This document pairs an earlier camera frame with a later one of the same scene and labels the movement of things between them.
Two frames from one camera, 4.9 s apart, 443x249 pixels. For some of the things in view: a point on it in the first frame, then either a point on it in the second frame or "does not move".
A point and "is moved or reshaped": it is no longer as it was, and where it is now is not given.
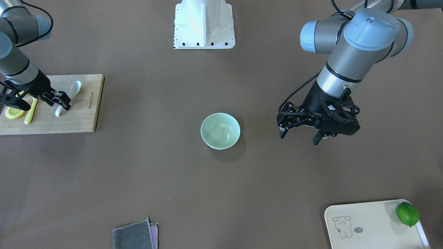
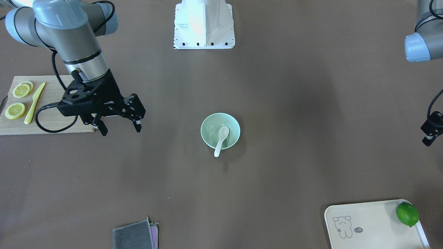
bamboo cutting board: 81,117 does not move
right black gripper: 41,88 -> 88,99
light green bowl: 220,131 does not move
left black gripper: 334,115 -> 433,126
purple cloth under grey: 154,231 does not move
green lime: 407,213 does not move
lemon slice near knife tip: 13,113 does not move
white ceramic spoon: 74,90 is moved or reshaped
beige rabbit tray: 372,225 does not move
